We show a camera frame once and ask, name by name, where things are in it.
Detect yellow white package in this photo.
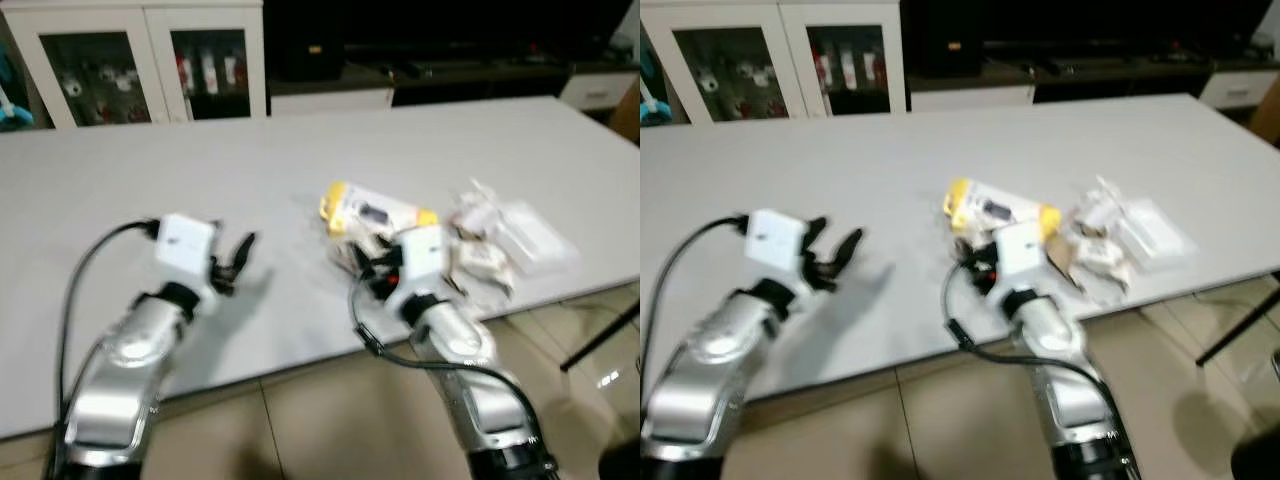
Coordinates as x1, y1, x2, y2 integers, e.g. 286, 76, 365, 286
319, 180, 441, 246
944, 177, 1063, 243

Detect crumpled white paper trash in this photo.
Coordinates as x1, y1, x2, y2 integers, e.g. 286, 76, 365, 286
444, 180, 521, 303
1060, 177, 1136, 306

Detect wide white drawer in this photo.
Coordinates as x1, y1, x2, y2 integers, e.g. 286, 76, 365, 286
908, 84, 1037, 113
270, 88, 396, 117

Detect clear plastic packaging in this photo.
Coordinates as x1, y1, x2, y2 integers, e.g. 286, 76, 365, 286
1118, 196, 1199, 266
498, 198, 583, 273

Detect red white bottles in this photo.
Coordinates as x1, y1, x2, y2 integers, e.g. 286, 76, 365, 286
815, 45, 887, 93
175, 48, 247, 97

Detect white cups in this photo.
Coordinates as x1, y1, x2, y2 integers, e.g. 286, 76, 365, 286
697, 60, 781, 109
58, 62, 143, 113

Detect white glass door cabinet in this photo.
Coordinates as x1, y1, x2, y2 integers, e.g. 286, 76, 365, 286
0, 0, 269, 130
640, 0, 907, 127

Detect dark television stand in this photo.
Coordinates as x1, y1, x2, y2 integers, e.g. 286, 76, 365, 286
268, 55, 641, 109
906, 52, 1280, 107

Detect teal object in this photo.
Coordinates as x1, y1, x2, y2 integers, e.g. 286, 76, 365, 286
640, 45, 673, 128
0, 45, 36, 132

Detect black speaker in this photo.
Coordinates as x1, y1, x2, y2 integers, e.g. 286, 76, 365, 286
900, 0, 987, 80
264, 0, 347, 83

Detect black table leg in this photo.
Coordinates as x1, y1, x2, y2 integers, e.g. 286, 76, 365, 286
559, 300, 641, 374
1196, 285, 1280, 367

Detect black television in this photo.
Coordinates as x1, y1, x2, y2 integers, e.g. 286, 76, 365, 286
342, 0, 641, 63
984, 0, 1280, 57

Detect small white drawer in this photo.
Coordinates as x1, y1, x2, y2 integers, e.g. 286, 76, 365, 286
558, 70, 641, 112
1197, 68, 1280, 110

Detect black round object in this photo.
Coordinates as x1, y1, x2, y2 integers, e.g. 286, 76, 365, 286
1229, 428, 1280, 480
598, 440, 641, 480

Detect brown chair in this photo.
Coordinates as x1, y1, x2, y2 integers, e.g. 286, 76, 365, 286
1249, 98, 1280, 148

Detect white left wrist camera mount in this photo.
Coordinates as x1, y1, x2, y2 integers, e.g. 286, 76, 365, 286
154, 213, 223, 297
745, 208, 813, 289

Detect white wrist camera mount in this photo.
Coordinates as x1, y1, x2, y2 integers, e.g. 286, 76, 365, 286
384, 225, 447, 321
745, 208, 813, 289
994, 221, 1047, 303
154, 213, 223, 297

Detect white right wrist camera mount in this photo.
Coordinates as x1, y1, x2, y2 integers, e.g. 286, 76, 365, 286
384, 225, 447, 321
994, 221, 1047, 303

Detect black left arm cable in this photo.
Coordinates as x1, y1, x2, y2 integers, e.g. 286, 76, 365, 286
52, 218, 161, 446
640, 214, 751, 336

